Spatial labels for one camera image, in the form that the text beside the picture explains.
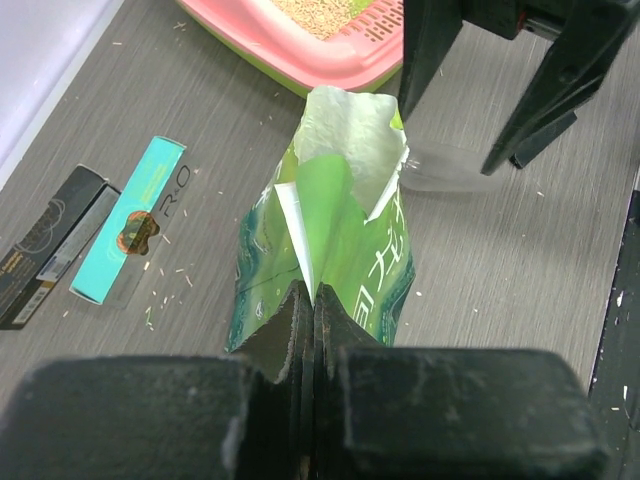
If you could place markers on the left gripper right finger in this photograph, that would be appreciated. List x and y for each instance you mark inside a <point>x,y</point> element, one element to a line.
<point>445,413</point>

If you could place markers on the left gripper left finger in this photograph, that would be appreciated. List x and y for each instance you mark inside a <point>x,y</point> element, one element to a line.
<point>168,417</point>

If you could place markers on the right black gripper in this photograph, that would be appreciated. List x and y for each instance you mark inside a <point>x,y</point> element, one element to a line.
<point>586,35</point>

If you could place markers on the clear plastic scoop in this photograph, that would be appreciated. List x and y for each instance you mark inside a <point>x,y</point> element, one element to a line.
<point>436,167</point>

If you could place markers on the green cat litter bag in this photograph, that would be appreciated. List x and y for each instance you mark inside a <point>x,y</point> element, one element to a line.
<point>332,214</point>

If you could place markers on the cat litter granules pile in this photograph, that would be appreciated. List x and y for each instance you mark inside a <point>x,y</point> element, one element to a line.
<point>325,19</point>

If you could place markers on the teal rectangular box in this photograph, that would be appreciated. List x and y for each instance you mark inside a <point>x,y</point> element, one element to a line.
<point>121,252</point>

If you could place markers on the pink green litter box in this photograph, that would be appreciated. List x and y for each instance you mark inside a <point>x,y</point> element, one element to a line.
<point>260,33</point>

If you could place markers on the black rectangular box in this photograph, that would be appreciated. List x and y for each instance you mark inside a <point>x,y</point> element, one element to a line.
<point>33,266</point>

